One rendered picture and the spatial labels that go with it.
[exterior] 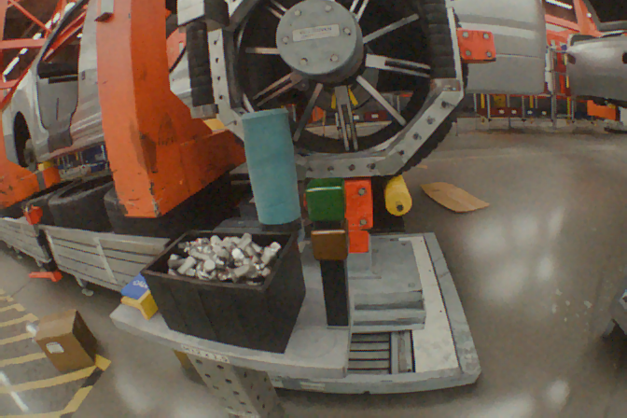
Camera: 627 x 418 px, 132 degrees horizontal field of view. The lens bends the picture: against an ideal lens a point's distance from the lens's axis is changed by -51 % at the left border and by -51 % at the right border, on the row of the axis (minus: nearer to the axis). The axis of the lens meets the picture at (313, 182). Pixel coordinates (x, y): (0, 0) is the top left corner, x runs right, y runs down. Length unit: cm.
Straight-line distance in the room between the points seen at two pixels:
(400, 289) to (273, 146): 54
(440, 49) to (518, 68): 86
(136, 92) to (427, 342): 103
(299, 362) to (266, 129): 36
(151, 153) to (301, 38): 48
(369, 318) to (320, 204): 59
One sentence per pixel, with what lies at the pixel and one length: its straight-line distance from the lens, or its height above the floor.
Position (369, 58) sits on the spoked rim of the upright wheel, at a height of 84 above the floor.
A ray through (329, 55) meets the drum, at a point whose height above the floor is 81.
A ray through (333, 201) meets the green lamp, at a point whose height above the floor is 64.
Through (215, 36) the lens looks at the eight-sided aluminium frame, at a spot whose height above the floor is 93.
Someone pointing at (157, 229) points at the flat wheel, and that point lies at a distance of 116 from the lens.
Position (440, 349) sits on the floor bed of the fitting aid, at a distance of 87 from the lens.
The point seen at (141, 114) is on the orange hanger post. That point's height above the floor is 79.
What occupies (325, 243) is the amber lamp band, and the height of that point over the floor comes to 60.
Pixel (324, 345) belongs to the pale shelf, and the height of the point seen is 45.
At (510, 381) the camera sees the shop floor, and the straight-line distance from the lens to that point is 94.
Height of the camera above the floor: 75
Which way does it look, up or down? 17 degrees down
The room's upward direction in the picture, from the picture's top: 7 degrees counter-clockwise
